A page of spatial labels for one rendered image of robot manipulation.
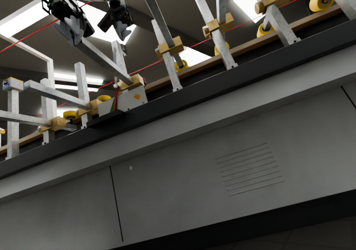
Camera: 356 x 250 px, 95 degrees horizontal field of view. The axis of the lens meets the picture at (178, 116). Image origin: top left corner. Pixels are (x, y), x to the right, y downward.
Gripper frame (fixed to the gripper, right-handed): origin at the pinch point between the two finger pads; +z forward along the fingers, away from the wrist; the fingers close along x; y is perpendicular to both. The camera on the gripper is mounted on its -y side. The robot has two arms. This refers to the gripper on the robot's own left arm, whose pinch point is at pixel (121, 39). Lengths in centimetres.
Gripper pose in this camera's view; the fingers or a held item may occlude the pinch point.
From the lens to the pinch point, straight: 86.8
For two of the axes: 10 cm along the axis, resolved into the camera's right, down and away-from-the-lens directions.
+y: 9.2, -3.5, -1.8
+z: 2.9, 9.1, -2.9
